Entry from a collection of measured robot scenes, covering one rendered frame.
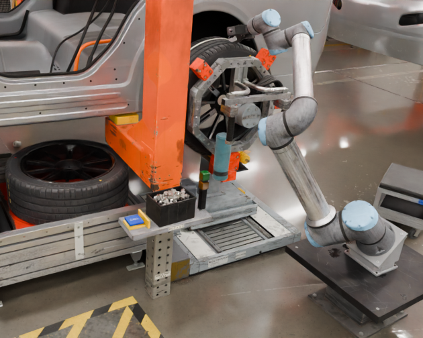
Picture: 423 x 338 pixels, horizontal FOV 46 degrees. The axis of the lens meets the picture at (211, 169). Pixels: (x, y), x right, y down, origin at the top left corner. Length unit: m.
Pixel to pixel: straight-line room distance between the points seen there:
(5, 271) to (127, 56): 1.26
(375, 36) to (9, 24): 3.25
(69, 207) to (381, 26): 3.48
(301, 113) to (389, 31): 3.02
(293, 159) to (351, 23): 3.27
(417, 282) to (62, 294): 1.75
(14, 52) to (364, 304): 2.52
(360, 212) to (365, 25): 3.07
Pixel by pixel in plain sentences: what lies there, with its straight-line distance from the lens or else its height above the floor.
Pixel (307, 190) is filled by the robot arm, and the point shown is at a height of 0.71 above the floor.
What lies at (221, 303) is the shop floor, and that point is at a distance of 2.66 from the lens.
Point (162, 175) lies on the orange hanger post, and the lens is 2.49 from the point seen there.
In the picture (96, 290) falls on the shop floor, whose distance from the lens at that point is 2.71.
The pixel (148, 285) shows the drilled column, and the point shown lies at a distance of 2.66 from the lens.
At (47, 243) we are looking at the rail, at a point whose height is 0.30.
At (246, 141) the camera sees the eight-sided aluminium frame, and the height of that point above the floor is 0.63.
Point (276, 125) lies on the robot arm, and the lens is 2.11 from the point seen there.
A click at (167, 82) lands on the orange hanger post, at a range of 2.32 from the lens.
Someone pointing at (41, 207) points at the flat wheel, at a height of 0.39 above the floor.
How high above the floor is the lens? 1.74
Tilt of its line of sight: 26 degrees down
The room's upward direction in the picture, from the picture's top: 6 degrees clockwise
